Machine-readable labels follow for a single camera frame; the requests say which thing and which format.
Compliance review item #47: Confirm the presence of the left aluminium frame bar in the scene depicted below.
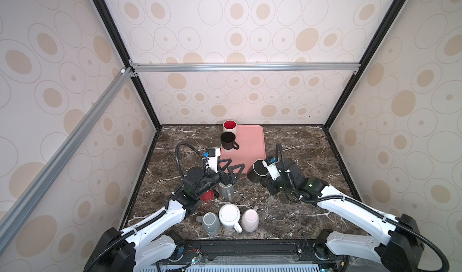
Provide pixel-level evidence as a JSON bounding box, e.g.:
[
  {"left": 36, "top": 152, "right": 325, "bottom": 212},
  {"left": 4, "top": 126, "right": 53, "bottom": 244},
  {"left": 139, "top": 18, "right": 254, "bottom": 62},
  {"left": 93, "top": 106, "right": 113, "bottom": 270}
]
[{"left": 1, "top": 66, "right": 134, "bottom": 253}]

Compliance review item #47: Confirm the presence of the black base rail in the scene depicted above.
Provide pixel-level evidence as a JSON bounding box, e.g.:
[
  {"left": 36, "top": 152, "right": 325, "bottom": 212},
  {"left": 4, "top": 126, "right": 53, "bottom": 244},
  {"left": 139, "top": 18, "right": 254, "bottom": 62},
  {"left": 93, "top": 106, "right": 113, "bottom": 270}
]
[{"left": 143, "top": 239, "right": 353, "bottom": 272}]

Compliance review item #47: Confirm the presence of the pink plastic tray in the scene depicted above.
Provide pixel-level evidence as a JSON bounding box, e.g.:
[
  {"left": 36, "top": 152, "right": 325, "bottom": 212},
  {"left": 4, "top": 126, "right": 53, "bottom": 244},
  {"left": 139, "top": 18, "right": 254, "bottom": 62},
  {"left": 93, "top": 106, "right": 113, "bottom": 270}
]
[{"left": 221, "top": 125, "right": 267, "bottom": 174}]

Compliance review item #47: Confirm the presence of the white mug red inside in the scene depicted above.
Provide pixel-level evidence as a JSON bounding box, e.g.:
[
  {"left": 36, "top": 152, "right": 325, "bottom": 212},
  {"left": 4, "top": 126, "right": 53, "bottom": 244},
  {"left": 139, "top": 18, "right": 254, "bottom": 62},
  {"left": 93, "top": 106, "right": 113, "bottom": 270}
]
[{"left": 223, "top": 120, "right": 237, "bottom": 136}]

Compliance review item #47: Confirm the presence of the black corner post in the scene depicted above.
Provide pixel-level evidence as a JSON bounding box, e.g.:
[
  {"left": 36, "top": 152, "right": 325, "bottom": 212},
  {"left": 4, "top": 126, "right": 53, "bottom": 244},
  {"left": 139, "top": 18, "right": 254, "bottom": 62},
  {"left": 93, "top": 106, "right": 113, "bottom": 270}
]
[
  {"left": 324, "top": 0, "right": 407, "bottom": 131},
  {"left": 91, "top": 0, "right": 162, "bottom": 130}
]

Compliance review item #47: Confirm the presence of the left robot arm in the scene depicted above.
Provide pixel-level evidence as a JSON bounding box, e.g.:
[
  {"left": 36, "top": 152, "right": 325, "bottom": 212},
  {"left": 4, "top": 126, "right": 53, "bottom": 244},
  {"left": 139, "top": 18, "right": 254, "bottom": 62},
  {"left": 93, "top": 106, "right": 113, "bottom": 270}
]
[{"left": 83, "top": 157, "right": 245, "bottom": 272}]

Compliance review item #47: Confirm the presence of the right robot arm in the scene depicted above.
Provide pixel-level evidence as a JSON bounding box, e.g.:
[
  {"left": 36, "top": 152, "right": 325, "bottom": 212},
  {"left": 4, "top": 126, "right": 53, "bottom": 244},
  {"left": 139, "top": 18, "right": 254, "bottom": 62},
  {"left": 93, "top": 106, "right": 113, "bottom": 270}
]
[{"left": 261, "top": 157, "right": 424, "bottom": 272}]

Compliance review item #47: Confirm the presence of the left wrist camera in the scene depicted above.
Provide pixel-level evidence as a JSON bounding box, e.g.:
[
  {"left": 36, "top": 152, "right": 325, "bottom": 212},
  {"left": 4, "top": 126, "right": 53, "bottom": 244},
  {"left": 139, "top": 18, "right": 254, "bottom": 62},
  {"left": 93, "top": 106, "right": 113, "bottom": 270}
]
[{"left": 203, "top": 148, "right": 221, "bottom": 173}]

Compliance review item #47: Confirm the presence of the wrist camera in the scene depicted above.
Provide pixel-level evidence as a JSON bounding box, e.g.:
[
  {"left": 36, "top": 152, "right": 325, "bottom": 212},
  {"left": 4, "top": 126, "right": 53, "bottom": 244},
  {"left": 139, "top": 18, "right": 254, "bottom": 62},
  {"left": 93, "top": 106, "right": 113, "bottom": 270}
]
[
  {"left": 262, "top": 157, "right": 280, "bottom": 181},
  {"left": 203, "top": 148, "right": 221, "bottom": 173}
]

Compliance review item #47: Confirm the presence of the grey mug row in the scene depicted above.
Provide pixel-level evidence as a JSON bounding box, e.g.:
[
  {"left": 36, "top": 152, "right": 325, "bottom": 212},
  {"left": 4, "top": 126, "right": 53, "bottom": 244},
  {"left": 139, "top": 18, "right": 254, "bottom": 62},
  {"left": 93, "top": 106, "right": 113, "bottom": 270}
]
[
  {"left": 196, "top": 212, "right": 221, "bottom": 237},
  {"left": 218, "top": 183, "right": 234, "bottom": 202}
]

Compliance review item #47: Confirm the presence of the grey mug front row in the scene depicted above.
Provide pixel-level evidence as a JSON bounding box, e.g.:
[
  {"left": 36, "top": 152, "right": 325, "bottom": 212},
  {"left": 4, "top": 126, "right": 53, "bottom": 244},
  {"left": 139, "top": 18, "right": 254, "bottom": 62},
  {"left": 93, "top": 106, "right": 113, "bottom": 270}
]
[{"left": 196, "top": 212, "right": 221, "bottom": 237}]

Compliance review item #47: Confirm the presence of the black left corner post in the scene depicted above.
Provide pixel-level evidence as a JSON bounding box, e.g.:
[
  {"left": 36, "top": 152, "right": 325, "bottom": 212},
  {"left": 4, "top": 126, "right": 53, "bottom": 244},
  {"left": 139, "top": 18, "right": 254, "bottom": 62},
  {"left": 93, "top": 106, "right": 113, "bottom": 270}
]
[{"left": 91, "top": 0, "right": 162, "bottom": 130}]

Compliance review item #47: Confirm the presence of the black and white mug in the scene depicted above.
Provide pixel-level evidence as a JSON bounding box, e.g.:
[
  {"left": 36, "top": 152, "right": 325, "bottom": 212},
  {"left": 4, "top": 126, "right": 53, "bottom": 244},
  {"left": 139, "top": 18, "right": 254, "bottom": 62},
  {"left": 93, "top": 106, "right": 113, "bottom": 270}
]
[{"left": 220, "top": 132, "right": 240, "bottom": 151}]

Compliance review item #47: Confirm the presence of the black mug white rim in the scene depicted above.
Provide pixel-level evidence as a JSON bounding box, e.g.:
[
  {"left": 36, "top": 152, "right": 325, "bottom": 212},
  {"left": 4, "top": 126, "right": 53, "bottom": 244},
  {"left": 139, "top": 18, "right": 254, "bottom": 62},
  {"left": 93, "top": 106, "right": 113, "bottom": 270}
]
[{"left": 247, "top": 159, "right": 269, "bottom": 183}]

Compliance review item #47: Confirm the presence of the black right corner post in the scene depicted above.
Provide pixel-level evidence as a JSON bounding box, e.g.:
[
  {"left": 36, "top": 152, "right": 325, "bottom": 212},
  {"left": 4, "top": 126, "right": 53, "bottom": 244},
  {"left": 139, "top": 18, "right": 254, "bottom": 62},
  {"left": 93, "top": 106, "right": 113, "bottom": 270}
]
[{"left": 324, "top": 0, "right": 407, "bottom": 131}]

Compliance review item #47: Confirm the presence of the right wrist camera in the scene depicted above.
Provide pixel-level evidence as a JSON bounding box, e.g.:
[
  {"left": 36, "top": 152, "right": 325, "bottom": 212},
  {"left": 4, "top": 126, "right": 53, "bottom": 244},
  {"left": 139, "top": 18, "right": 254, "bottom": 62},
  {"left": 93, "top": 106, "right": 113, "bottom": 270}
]
[{"left": 262, "top": 157, "right": 280, "bottom": 181}]

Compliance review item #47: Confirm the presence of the horizontal aluminium frame bar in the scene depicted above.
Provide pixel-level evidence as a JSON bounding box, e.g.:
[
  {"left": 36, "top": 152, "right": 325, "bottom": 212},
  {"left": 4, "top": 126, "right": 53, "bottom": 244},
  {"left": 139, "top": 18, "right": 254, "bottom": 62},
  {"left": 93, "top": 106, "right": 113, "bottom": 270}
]
[{"left": 122, "top": 62, "right": 361, "bottom": 75}]

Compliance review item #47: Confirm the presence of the pink mug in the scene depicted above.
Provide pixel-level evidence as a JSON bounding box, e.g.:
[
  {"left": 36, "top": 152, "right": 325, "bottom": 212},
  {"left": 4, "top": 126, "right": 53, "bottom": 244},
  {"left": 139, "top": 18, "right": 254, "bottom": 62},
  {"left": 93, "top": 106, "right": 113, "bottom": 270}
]
[{"left": 241, "top": 209, "right": 259, "bottom": 232}]

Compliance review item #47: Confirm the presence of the large white ribbed mug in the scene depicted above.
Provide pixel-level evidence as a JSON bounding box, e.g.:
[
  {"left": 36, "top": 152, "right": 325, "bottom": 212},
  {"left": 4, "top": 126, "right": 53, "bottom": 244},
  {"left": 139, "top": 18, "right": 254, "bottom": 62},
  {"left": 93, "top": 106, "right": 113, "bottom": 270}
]
[{"left": 218, "top": 203, "right": 243, "bottom": 233}]

